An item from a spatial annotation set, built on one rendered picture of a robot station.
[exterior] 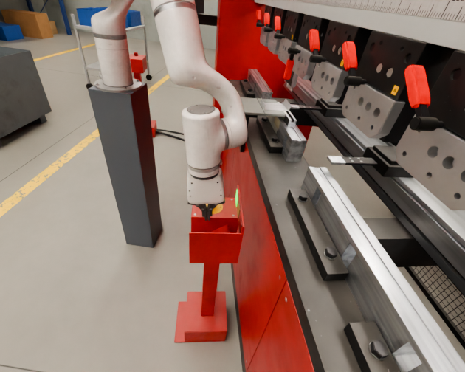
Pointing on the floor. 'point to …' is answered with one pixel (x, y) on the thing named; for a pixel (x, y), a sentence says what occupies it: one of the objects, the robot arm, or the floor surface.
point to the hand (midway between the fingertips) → (207, 212)
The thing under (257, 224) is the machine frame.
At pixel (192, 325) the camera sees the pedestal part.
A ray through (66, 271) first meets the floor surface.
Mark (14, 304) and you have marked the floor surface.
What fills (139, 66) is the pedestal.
